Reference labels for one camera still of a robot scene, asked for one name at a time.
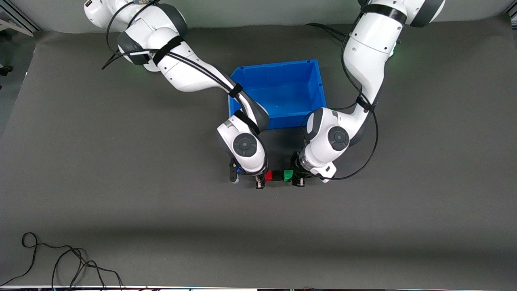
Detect dark grey table mat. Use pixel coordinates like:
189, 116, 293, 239
0, 14, 517, 288

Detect blue plastic storage bin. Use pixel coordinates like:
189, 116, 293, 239
228, 59, 327, 130

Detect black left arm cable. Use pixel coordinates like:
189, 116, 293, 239
300, 24, 379, 181

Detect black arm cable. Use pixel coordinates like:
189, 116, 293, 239
300, 24, 379, 181
101, 0, 245, 97

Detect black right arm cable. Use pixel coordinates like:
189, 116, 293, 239
101, 0, 245, 97

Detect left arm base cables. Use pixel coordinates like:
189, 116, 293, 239
305, 23, 349, 42

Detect loose thin black cable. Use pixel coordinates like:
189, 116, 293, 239
0, 232, 124, 290

